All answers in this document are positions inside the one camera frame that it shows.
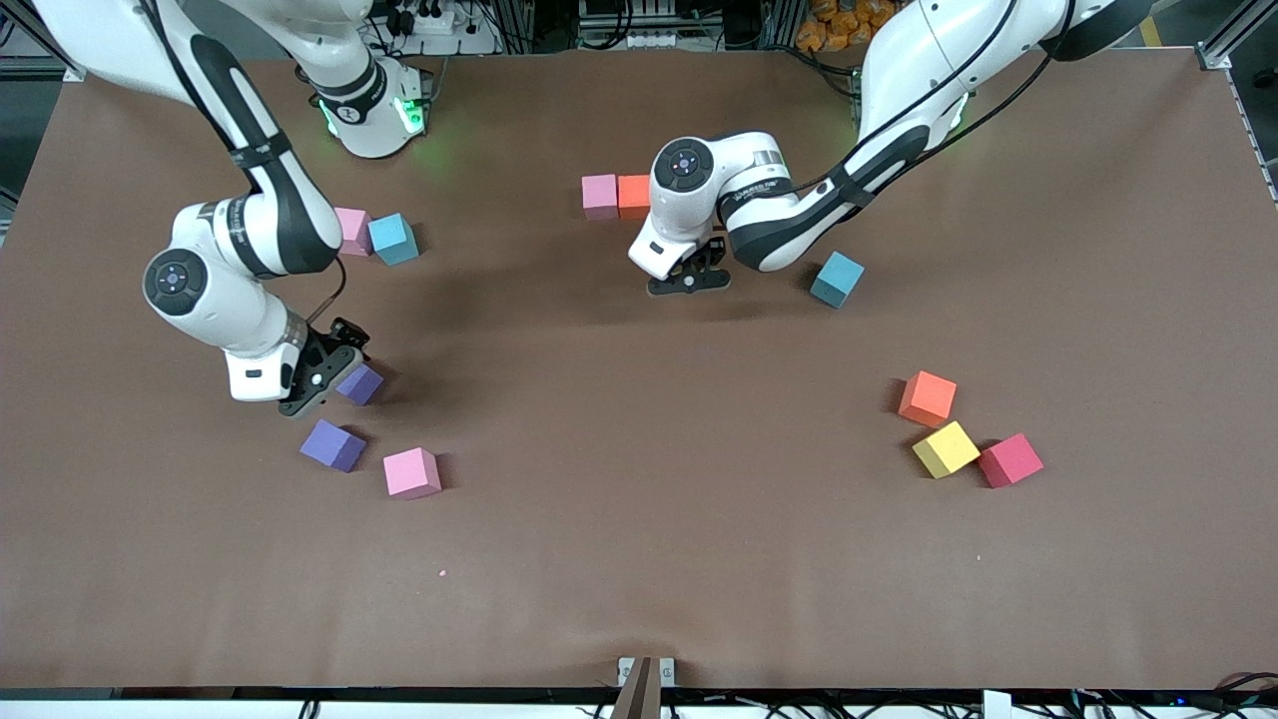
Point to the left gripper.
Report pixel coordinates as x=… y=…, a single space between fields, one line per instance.
x=711 y=253

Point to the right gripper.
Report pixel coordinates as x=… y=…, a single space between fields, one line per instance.
x=326 y=349

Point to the purple foam cube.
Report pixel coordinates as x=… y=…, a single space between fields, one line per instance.
x=332 y=445
x=363 y=386

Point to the orange foam cube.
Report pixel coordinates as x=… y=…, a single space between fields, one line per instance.
x=928 y=398
x=632 y=195

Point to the pink foam cube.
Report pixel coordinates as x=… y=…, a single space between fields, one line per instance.
x=600 y=195
x=412 y=472
x=356 y=232

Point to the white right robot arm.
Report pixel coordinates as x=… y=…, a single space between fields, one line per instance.
x=230 y=300

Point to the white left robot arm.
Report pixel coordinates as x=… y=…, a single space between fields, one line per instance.
x=919 y=60

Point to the blue foam cube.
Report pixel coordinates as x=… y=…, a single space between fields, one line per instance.
x=837 y=279
x=393 y=239

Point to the white electrical device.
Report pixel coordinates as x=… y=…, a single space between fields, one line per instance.
x=649 y=40

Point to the orange snack bag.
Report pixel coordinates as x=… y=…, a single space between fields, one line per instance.
x=829 y=30

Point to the brown paper table cover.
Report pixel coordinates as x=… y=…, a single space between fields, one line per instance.
x=639 y=499

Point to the yellow foam cube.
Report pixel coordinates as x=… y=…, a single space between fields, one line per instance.
x=946 y=449

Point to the white power strip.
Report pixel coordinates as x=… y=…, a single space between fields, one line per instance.
x=444 y=40

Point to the magenta foam cube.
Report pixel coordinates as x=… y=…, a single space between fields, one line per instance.
x=1010 y=459

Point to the small metal bracket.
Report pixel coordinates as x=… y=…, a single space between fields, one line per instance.
x=667 y=671

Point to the aluminium frame profile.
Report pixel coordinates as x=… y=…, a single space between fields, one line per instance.
x=30 y=45
x=1238 y=35

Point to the brown post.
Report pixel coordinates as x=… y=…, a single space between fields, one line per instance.
x=639 y=694

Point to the aluminium table side rail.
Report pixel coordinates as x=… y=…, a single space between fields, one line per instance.
x=1253 y=140

